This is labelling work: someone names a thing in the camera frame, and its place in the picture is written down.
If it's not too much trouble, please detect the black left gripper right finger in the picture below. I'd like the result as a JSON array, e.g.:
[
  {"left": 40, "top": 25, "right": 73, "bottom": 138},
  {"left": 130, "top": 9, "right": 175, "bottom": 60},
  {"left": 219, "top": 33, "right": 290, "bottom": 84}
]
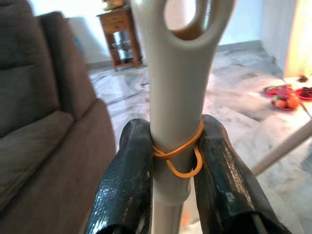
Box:
[{"left": 194, "top": 114, "right": 293, "bottom": 234}]

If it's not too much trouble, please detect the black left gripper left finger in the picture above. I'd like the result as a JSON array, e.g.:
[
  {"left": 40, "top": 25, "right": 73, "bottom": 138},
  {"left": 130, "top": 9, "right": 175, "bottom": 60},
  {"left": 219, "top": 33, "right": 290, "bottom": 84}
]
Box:
[{"left": 84, "top": 118, "right": 154, "bottom": 234}]

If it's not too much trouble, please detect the beige plastic dustpan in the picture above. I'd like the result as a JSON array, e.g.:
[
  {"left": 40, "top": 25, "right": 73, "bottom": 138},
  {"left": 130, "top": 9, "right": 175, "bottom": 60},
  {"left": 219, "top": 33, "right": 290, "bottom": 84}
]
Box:
[{"left": 251, "top": 118, "right": 312, "bottom": 176}]

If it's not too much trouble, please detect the beige handled broom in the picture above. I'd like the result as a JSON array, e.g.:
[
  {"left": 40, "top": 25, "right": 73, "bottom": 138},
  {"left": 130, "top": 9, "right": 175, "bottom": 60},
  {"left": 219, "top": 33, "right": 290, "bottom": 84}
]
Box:
[{"left": 130, "top": 0, "right": 237, "bottom": 234}]

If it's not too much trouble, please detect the orange rubber band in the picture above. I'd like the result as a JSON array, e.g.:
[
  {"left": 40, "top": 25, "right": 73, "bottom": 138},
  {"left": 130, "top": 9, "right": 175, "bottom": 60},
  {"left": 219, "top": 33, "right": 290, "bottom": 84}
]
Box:
[{"left": 152, "top": 118, "right": 206, "bottom": 178}]

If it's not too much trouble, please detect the grey fabric sofa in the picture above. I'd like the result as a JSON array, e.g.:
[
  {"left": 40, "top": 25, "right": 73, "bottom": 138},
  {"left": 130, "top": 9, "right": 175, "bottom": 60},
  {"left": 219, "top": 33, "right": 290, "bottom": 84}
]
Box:
[{"left": 0, "top": 0, "right": 117, "bottom": 234}]

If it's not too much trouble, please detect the red bowl with fruit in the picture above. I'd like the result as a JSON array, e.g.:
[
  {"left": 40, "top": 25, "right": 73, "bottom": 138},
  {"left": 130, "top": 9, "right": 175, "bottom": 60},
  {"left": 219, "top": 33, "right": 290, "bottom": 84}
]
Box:
[{"left": 263, "top": 83, "right": 301, "bottom": 111}]

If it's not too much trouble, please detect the red plate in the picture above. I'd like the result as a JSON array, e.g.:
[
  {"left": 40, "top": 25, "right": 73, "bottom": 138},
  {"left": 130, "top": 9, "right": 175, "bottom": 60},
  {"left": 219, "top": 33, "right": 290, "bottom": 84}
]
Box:
[{"left": 295, "top": 86, "right": 312, "bottom": 101}]

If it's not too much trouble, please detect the wooden side table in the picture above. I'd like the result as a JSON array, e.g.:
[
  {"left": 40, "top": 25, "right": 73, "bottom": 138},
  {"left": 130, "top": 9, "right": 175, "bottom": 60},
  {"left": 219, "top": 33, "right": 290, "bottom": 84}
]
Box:
[{"left": 96, "top": 8, "right": 144, "bottom": 72}]

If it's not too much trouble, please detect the brass vessel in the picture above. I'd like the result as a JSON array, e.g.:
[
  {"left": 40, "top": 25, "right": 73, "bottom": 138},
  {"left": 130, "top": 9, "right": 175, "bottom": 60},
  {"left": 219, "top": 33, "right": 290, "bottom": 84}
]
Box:
[{"left": 101, "top": 0, "right": 130, "bottom": 12}]

